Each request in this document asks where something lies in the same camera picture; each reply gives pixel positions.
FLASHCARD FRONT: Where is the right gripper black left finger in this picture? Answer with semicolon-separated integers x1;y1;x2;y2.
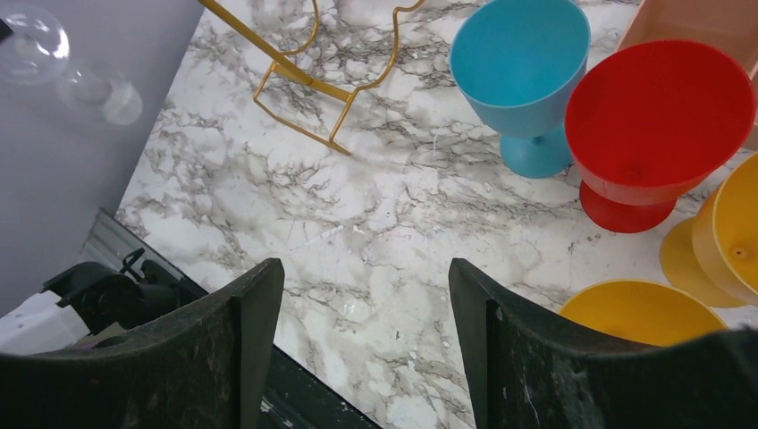
1;258;285;428

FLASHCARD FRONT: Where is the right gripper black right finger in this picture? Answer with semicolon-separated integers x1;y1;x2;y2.
449;258;757;428

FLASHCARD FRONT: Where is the yellow wine glass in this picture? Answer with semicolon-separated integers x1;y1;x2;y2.
560;279;728;347
659;154;757;308

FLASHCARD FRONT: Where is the yellow front wine glass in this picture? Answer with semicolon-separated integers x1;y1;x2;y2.
659;154;757;308

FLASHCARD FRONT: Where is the red plastic wine glass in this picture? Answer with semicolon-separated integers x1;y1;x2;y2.
564;40;756;233

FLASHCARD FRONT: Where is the blue plastic wine glass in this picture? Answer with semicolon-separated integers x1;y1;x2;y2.
450;0;591;179

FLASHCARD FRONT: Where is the clear front wine glass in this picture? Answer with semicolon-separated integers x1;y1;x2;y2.
1;2;71;86

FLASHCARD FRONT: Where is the clear wine glass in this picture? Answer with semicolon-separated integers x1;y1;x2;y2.
55;60;143;126
1;2;71;86

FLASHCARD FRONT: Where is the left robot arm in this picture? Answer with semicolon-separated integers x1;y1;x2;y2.
1;248;181;356

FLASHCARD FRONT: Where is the peach plastic file organizer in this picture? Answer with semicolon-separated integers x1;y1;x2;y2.
615;0;758;152

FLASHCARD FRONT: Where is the black mounting rail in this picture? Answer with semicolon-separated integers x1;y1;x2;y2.
81;212;374;428

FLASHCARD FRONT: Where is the gold wire glass rack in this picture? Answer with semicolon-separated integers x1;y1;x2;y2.
198;0;427;157

